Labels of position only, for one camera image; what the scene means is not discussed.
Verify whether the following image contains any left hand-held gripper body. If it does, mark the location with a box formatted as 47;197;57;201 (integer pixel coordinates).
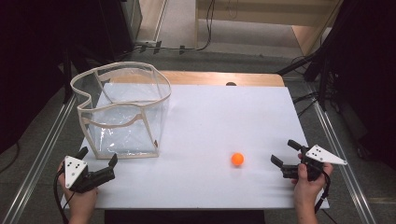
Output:
63;155;117;194

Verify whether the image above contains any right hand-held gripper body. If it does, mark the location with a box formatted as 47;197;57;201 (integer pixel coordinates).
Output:
280;144;348;183

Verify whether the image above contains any clear plastic bag beige trim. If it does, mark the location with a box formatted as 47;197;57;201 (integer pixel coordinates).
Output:
70;61;173;160

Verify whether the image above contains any orange ball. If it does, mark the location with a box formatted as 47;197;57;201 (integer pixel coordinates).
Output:
231;152;246;167

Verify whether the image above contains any person's left hand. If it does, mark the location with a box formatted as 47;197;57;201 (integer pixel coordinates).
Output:
57;162;100;217

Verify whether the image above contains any person's right hand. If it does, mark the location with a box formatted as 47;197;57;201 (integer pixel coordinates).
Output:
290;153;334;209

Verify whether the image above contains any black stand pole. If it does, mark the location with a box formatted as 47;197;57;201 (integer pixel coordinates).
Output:
62;49;74;105

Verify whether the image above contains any black tripod stand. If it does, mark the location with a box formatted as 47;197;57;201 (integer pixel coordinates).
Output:
276;36;335;111

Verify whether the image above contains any black curtain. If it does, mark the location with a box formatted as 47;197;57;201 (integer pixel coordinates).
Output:
323;0;396;171
0;0;104;155

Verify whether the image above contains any metal floor rail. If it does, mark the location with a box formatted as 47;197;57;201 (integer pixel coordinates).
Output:
311;99;378;224
1;92;78;224

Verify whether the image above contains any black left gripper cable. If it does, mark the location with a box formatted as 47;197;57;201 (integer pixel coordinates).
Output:
52;169;76;224

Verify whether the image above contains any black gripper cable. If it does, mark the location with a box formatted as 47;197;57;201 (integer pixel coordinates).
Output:
52;169;76;224
313;171;332;215

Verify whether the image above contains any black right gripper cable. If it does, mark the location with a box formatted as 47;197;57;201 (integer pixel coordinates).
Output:
313;171;332;215

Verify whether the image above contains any black floor cable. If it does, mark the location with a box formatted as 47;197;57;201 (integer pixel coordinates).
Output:
134;0;218;53

